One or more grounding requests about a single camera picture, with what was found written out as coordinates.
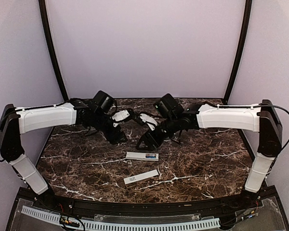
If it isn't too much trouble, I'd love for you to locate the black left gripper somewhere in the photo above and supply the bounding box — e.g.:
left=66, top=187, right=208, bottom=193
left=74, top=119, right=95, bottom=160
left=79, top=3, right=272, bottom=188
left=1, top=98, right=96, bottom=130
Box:
left=91, top=111, right=127, bottom=144

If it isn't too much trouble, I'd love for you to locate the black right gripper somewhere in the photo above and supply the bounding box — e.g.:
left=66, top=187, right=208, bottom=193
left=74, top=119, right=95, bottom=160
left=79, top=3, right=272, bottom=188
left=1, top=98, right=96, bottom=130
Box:
left=135, top=115, right=179, bottom=152

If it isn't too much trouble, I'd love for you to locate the white remote control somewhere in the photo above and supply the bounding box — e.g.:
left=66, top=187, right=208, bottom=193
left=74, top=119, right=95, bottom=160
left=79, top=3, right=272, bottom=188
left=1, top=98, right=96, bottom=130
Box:
left=125, top=152, right=159, bottom=162

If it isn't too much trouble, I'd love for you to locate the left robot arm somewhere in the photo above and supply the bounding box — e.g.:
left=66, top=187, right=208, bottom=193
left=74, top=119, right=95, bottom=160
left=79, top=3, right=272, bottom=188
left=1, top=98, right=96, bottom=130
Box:
left=0, top=90, right=127, bottom=210

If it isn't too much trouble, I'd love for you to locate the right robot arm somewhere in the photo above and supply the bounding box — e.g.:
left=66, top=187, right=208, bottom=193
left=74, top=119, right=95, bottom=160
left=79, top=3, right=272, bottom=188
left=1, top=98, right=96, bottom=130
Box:
left=136, top=93, right=282, bottom=209

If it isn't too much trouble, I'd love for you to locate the white remote battery cover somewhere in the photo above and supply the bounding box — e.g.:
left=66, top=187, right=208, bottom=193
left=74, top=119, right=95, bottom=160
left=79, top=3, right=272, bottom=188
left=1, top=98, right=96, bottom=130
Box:
left=123, top=169, right=159, bottom=184

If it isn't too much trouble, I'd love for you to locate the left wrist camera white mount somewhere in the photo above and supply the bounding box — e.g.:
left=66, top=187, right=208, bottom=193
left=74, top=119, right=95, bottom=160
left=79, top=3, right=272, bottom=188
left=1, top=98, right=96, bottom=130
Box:
left=111, top=109, right=134, bottom=128

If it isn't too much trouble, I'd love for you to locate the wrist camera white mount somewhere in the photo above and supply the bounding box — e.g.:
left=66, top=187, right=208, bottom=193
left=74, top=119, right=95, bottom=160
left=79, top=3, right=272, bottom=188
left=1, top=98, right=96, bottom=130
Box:
left=111, top=109, right=134, bottom=128
left=136, top=113, right=158, bottom=131

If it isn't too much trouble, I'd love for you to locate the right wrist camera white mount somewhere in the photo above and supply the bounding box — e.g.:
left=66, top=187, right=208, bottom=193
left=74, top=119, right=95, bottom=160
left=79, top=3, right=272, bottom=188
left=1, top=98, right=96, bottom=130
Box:
left=136, top=113, right=158, bottom=131

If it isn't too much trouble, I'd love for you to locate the black front rail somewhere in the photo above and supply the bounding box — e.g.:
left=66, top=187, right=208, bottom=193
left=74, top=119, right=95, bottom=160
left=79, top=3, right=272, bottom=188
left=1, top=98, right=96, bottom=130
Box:
left=16, top=185, right=277, bottom=218

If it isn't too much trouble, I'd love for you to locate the white slotted cable duct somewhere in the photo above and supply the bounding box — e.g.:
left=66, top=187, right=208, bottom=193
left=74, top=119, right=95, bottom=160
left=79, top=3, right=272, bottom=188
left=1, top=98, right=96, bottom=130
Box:
left=21, top=205, right=220, bottom=231

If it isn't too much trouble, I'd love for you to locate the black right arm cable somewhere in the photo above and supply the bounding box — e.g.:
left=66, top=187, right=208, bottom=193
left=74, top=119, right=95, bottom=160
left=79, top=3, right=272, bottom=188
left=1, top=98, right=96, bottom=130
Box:
left=259, top=103, right=289, bottom=154

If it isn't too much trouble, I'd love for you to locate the black right corner post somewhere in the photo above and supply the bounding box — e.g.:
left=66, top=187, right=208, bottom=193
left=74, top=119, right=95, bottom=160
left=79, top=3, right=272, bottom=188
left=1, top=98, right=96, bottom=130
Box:
left=223, top=0, right=252, bottom=104

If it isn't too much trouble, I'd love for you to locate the black corner post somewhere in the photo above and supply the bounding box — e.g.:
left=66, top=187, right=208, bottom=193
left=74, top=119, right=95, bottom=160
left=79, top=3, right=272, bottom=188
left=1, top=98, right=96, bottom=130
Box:
left=223, top=0, right=252, bottom=104
left=38, top=0, right=69, bottom=101

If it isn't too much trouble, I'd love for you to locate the black left corner post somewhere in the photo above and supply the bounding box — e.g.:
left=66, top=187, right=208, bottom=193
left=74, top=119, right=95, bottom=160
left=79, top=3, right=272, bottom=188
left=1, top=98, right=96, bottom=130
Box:
left=38, top=0, right=69, bottom=101

